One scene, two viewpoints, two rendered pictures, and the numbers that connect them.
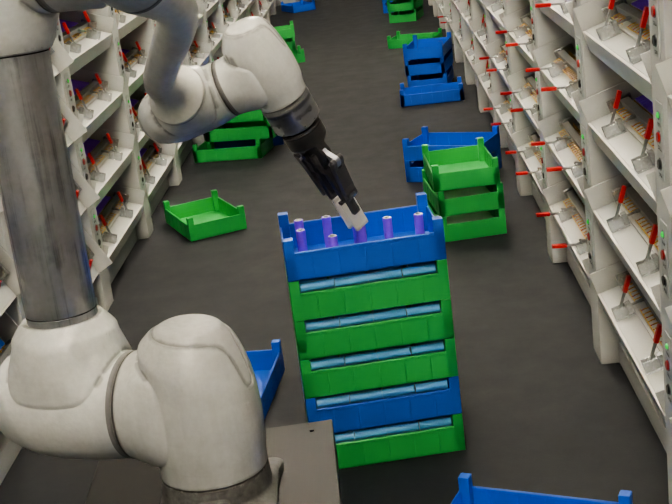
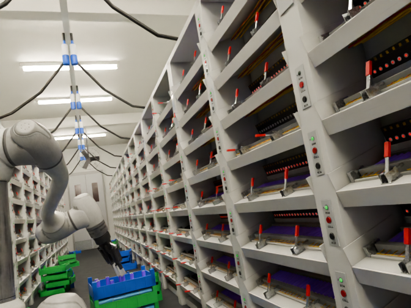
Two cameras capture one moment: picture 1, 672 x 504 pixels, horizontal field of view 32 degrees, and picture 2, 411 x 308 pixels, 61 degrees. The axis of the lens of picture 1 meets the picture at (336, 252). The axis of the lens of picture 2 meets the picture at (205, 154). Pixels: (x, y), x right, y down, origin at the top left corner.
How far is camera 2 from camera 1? 0.48 m
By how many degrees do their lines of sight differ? 34
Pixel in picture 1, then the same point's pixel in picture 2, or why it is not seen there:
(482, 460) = not seen: outside the picture
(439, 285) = (153, 296)
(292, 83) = (99, 216)
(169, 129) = (48, 236)
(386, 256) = (133, 286)
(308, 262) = (102, 291)
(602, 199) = (203, 266)
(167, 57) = (54, 198)
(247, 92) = (81, 219)
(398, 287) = (138, 298)
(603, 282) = (207, 297)
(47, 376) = not seen: outside the picture
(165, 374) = not seen: outside the picture
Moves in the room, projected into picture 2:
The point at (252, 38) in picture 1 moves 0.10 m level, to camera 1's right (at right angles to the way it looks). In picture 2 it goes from (84, 198) to (107, 195)
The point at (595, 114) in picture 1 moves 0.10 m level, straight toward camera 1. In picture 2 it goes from (198, 236) to (200, 237)
